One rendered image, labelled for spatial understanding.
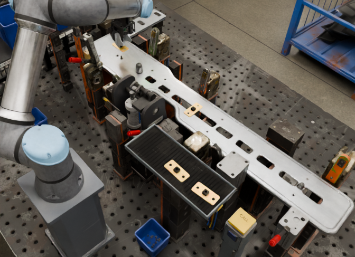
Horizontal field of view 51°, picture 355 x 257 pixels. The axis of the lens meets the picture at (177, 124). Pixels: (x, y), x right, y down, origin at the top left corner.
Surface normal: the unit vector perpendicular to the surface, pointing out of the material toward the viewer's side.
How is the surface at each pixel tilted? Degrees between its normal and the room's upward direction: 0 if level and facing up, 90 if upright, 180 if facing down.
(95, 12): 82
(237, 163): 0
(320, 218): 0
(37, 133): 8
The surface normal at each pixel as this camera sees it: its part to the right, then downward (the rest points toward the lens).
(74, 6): 0.42, 0.28
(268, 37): 0.03, -0.65
